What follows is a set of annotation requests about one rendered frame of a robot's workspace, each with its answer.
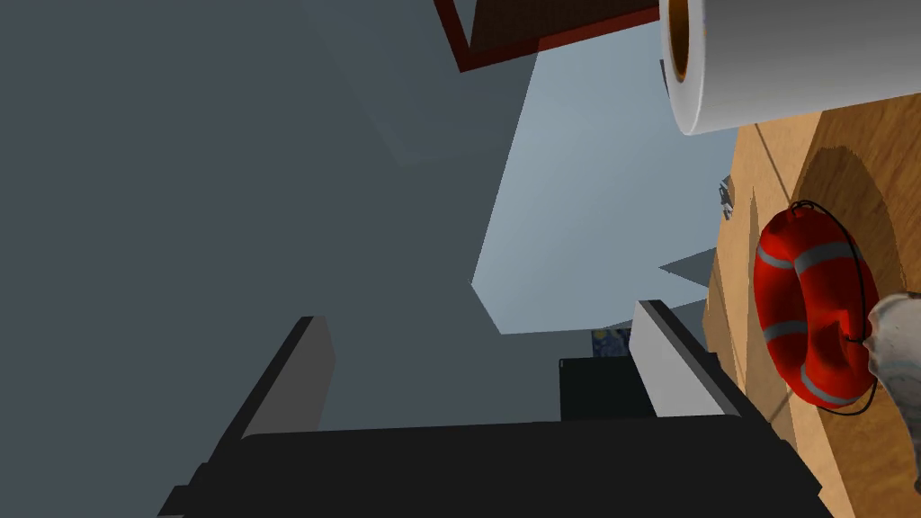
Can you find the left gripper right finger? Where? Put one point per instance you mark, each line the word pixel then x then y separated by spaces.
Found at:
pixel 673 374

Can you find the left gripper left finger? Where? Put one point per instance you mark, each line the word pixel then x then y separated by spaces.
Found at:
pixel 298 388

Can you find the blue painting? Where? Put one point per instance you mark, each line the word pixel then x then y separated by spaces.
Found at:
pixel 610 342

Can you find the black cabinet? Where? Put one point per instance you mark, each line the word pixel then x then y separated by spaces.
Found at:
pixel 601 388

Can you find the white seashell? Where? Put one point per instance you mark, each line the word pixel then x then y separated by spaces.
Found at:
pixel 899 345

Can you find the wooden table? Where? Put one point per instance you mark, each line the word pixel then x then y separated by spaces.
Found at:
pixel 849 165

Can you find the white paper towel roll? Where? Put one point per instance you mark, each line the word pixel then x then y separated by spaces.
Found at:
pixel 777 57

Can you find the red framed brown carpet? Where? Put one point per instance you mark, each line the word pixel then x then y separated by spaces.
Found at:
pixel 532 25

